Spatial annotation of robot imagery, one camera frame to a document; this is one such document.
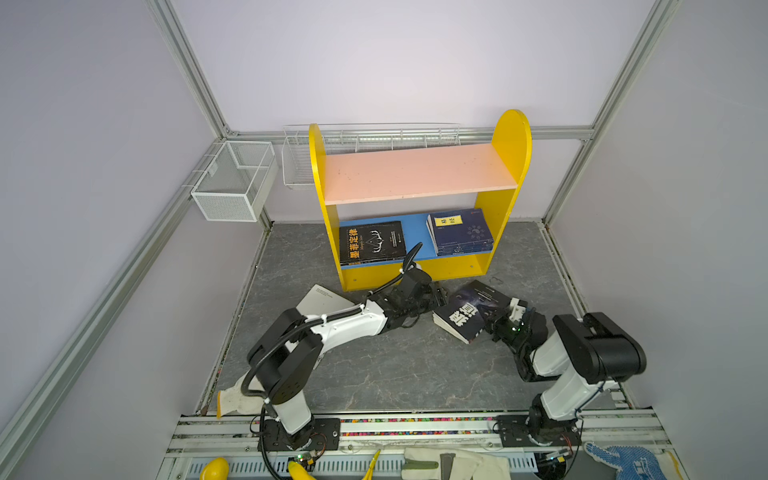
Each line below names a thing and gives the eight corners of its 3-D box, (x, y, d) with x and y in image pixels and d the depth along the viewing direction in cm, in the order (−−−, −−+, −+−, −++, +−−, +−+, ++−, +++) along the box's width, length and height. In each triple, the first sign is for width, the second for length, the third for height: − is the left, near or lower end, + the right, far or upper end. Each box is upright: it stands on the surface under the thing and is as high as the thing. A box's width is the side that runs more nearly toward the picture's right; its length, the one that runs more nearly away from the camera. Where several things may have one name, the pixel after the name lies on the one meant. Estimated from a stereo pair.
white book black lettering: (301, 313, 98) (297, 305, 94) (320, 291, 103) (317, 283, 99) (333, 331, 94) (330, 324, 89) (351, 307, 99) (349, 299, 95)
